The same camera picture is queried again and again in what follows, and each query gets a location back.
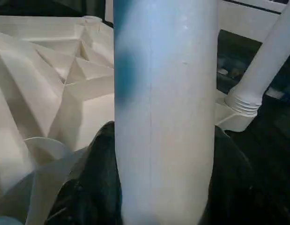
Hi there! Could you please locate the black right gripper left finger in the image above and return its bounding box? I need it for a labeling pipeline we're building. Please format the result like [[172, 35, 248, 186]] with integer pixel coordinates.
[[44, 120, 123, 225]]

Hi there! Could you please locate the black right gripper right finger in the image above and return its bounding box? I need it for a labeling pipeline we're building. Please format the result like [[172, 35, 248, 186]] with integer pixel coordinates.
[[200, 125, 277, 225]]

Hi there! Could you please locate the white plastic table leg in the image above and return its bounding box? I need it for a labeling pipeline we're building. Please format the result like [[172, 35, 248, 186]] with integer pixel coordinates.
[[112, 0, 220, 225], [225, 0, 290, 118]]

